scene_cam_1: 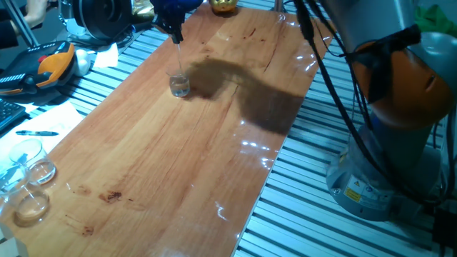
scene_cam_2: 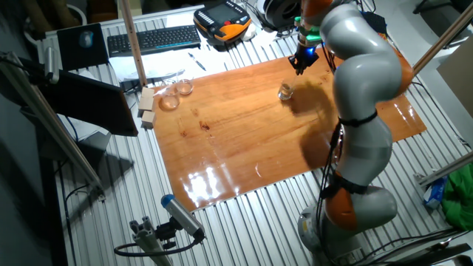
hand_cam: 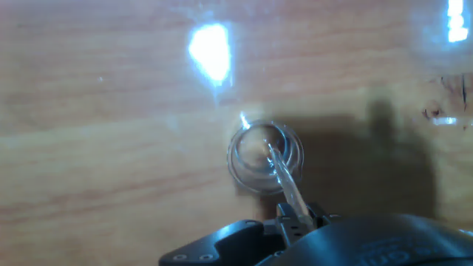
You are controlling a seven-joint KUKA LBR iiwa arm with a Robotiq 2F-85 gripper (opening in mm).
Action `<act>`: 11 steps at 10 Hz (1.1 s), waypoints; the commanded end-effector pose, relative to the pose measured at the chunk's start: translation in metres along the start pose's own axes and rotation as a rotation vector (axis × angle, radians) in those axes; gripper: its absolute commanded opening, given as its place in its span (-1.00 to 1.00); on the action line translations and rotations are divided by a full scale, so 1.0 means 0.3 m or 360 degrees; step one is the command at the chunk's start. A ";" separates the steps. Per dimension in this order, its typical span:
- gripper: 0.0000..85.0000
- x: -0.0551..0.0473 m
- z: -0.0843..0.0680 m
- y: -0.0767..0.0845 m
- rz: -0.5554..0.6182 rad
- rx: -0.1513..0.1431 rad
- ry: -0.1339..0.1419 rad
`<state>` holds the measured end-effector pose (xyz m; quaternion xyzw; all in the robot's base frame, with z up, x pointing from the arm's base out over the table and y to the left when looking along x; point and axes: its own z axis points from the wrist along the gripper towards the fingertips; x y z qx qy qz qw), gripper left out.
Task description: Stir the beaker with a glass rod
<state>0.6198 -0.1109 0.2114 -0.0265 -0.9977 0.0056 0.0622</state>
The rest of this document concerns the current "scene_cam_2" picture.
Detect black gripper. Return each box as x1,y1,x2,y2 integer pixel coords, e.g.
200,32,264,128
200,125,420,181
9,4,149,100
287,46,319,76

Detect clear glass stirring rod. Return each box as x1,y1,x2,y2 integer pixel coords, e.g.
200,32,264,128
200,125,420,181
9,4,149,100
286,73,300,96

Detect glass beaker with water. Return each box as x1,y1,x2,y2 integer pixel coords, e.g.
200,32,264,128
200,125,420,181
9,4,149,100
277,79,296,101

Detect empty glass beaker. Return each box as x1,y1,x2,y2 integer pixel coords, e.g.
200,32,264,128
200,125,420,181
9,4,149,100
176,78,194,96
160,79,181,111

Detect white tissue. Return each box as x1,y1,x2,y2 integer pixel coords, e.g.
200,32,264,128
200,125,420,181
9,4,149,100
254,30,280,47

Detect black filament spool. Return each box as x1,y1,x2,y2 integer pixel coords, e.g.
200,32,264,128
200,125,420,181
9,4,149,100
258,0,302,33

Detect white rounded plastic object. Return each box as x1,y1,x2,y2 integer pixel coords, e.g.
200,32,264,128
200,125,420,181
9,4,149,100
239,24,258,41

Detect orange and black teach pendant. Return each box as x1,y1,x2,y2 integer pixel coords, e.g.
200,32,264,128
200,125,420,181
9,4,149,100
193,0,252,46

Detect black pen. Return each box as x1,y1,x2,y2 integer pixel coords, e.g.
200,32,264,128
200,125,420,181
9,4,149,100
187,52,207,72

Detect glossy wooden board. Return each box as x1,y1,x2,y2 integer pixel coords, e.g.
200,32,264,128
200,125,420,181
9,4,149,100
151,46,428,212

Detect white paper sheets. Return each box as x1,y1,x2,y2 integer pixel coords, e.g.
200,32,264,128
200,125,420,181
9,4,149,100
109,47,241,83

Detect black computer keyboard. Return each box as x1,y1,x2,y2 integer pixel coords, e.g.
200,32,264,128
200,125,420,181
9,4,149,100
106,24,203,58

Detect black office chair base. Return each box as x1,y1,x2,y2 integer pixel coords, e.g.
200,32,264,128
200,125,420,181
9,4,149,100
412,0,473,16

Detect brown cardboard box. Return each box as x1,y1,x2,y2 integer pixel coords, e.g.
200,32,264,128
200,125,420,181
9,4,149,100
435,35,473,119

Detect aluminium profile bar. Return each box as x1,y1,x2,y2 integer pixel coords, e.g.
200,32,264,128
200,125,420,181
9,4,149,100
413,151,473,188

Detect blue and white tissue pack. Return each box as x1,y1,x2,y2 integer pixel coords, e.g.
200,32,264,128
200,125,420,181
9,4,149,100
423,176,448,210

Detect green cloth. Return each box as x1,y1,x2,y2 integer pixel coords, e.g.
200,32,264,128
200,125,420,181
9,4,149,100
441,164,473,232

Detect black flat monitor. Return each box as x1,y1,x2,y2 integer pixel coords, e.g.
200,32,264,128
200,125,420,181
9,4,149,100
38,69,140,137

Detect grey computer mouse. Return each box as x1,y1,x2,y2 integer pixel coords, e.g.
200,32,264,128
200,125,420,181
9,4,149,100
79,30,95,49

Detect white round bucket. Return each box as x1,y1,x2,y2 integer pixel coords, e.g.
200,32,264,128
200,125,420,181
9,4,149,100
66,3,88,27

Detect black mouse pad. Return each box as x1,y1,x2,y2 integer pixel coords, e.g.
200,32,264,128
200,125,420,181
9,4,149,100
56,22,110,71

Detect metal spoon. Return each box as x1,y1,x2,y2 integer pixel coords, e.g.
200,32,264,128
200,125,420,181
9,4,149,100
424,231,470,253

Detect black flat bar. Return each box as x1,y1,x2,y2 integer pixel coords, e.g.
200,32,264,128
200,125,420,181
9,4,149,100
380,242,473,266

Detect long grey aluminium strut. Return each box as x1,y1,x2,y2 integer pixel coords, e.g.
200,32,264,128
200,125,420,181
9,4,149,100
0,51,106,200

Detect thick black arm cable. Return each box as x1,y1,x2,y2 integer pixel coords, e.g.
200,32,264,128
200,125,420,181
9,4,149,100
316,123,343,259

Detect wooden frame pole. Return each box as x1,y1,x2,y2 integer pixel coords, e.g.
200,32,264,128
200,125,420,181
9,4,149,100
412,1,473,77
120,0,148,88

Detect silver camera with blue cap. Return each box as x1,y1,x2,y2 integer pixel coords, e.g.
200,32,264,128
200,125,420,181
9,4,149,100
160,194,206,241

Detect short aluminium profile post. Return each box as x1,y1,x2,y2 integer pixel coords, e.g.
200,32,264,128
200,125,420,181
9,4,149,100
129,216,174,266

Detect black camera cable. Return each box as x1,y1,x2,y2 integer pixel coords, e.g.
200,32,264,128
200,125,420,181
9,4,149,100
113,236,203,258

